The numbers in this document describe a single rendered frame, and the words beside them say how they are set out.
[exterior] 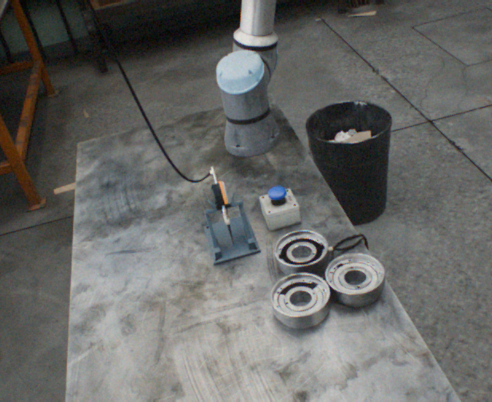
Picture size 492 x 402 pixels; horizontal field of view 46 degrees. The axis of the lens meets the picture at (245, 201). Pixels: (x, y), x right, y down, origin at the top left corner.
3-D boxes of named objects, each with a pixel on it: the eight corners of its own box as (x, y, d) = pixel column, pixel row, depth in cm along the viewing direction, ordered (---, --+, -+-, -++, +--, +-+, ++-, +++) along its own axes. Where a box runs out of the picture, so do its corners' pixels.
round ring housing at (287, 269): (282, 287, 110) (280, 271, 108) (272, 251, 119) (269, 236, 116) (336, 274, 111) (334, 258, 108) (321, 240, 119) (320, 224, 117)
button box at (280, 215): (301, 222, 125) (299, 204, 122) (269, 230, 124) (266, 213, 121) (291, 201, 131) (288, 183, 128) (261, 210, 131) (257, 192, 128)
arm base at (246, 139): (221, 135, 161) (214, 103, 155) (273, 121, 162) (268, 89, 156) (231, 162, 149) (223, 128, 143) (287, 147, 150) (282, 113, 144)
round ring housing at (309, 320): (308, 341, 99) (305, 325, 97) (261, 315, 105) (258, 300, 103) (343, 303, 104) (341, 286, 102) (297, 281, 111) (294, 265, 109)
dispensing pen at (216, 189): (227, 248, 117) (206, 167, 117) (226, 246, 121) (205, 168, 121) (238, 245, 117) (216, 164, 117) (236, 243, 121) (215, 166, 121)
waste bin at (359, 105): (407, 218, 242) (406, 129, 217) (330, 239, 239) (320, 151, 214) (375, 175, 269) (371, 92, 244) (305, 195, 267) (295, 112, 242)
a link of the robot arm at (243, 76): (218, 121, 147) (208, 72, 139) (230, 96, 157) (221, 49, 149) (265, 119, 143) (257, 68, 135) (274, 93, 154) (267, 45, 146)
